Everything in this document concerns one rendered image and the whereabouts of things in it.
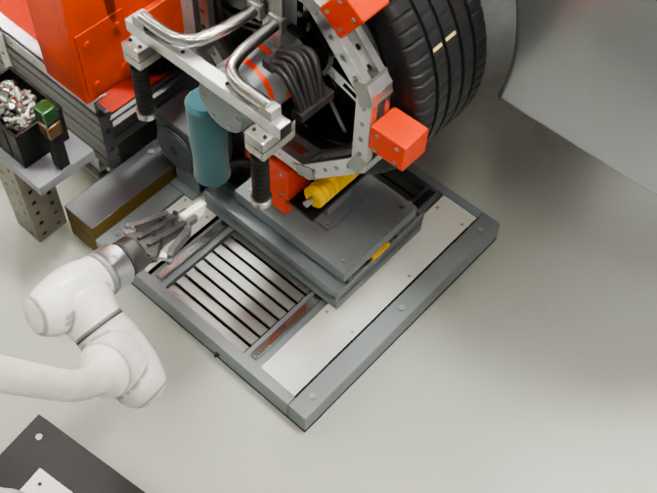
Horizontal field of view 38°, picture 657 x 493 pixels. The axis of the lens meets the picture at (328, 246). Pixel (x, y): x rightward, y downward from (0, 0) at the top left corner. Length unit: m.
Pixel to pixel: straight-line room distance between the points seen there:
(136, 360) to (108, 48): 0.92
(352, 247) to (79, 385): 1.06
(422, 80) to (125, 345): 0.74
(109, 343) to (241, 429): 0.84
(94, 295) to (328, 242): 0.91
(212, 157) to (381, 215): 0.57
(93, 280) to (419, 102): 0.71
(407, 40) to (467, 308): 1.08
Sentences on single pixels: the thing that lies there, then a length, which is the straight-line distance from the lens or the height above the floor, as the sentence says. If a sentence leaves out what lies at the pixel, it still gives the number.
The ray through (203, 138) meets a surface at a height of 0.66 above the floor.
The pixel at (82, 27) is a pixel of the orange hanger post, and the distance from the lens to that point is 2.30.
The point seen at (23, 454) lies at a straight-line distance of 2.21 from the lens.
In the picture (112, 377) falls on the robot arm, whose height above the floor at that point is 0.78.
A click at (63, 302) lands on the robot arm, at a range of 1.72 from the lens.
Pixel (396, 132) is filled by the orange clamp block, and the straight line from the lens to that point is 1.86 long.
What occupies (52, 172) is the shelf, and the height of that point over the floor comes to 0.45.
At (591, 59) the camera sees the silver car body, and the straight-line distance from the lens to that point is 1.94.
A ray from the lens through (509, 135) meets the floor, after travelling 3.11.
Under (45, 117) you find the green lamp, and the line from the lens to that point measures 2.26.
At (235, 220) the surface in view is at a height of 0.14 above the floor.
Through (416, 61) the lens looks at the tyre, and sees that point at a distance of 1.84.
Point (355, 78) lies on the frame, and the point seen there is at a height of 0.97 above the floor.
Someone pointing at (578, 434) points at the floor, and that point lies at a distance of 2.58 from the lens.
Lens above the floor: 2.27
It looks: 55 degrees down
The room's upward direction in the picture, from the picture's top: 3 degrees clockwise
